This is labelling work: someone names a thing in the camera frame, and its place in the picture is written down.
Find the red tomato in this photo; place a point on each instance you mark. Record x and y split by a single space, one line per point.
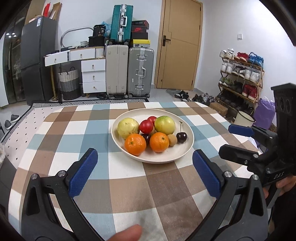
146 126
152 120

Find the dark cherry with stem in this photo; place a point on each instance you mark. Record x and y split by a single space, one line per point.
181 136

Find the green yellow guava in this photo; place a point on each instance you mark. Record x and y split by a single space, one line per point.
165 124

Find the left hand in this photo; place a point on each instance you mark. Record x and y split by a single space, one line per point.
132 233

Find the brown kiwi fruit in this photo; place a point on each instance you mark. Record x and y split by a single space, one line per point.
172 140

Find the stacked shoe boxes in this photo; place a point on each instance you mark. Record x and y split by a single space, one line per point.
139 29

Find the brown longan fruit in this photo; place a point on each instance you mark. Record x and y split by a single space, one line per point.
153 131

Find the small orange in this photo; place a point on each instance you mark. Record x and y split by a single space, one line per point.
135 144

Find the large orange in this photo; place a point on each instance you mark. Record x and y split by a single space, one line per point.
159 142

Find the beige suitcase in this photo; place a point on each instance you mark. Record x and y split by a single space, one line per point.
116 69

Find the cream enamel bucket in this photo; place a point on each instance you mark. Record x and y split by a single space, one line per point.
244 119

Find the right hand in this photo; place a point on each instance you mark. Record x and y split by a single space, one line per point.
286 184

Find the black refrigerator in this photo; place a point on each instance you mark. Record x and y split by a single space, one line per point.
37 41

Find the yellow black box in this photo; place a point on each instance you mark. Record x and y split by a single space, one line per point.
141 43

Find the woven laundry basket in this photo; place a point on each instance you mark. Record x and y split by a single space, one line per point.
69 83

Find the purple bag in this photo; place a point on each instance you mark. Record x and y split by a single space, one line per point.
264 113

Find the teal suitcase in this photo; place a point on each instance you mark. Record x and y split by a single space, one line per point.
121 25

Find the dark plum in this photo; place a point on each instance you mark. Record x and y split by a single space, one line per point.
146 137

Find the wooden door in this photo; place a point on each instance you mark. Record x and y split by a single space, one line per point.
179 44

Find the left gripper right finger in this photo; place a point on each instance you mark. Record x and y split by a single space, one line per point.
239 211

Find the wooden shoe rack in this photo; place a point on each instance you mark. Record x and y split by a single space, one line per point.
241 81

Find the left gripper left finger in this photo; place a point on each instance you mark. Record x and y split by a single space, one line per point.
49 210

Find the silver suitcase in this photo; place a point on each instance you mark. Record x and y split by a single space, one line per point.
139 73

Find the cream oval plate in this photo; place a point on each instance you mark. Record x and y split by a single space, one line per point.
149 156

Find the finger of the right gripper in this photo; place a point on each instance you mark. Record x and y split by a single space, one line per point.
241 130
237 155

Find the checkered tablecloth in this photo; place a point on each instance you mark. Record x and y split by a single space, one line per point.
167 200

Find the white drawer desk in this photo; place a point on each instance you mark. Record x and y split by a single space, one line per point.
93 66

